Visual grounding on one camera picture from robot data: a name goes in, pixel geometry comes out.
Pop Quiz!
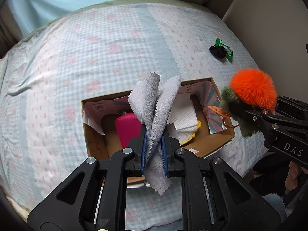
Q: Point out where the orange fur pompom charm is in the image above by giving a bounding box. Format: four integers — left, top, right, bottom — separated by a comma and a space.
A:
209, 68, 278, 138

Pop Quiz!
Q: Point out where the magenta leather pouch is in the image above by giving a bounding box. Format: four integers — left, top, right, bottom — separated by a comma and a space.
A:
115, 113, 141, 149

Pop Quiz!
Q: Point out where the white paper towel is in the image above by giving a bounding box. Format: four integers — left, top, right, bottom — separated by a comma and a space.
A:
167, 93, 197, 139

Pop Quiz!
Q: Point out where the grey microfiber cloth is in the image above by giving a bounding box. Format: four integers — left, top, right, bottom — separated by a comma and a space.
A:
128, 73, 181, 195

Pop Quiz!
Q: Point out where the person right hand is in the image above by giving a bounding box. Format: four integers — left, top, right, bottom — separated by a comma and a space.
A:
285, 162, 302, 191

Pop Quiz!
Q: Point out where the yellow rimmed white mesh pad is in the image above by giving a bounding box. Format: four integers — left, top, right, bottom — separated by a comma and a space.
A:
178, 120, 202, 146

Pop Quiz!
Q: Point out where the green packaged black item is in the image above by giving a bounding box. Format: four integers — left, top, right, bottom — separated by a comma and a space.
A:
209, 38, 233, 62

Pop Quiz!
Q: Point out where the cardboard box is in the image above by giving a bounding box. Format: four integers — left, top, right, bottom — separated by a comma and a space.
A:
80, 77, 236, 186

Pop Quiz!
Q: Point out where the checkered floral bed cover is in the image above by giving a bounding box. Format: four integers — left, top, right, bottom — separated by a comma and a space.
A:
1, 0, 257, 220

